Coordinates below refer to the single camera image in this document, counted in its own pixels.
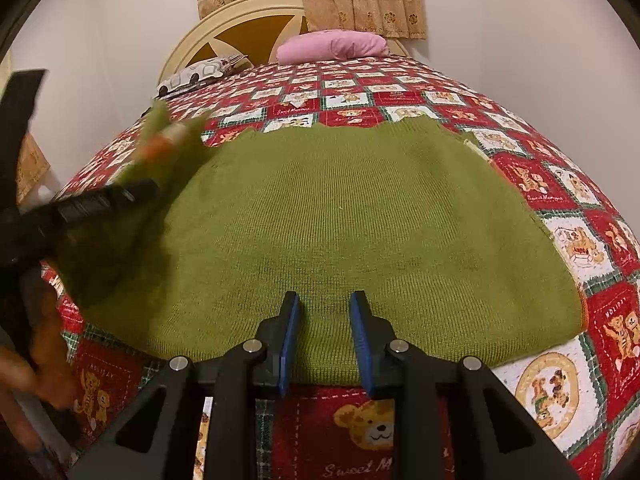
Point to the red checkered printed blanket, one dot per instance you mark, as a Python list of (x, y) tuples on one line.
[(550, 185)]

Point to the pink pillow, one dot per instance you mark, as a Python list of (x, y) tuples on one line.
[(330, 47)]

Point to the yellow lace cloth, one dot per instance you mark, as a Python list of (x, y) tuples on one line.
[(32, 165)]

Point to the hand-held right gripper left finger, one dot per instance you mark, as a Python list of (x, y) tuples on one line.
[(290, 340)]

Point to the green orange striped sweater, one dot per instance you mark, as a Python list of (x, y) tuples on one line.
[(350, 235)]

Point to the cream wooden headboard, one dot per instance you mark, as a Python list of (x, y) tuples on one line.
[(240, 20)]

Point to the white car print pillow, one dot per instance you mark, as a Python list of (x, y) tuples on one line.
[(200, 72)]

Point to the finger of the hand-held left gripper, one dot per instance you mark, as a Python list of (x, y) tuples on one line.
[(105, 202)]

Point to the person's left hand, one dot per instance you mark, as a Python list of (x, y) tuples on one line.
[(52, 350)]

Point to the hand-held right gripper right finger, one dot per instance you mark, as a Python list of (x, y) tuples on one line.
[(361, 340)]

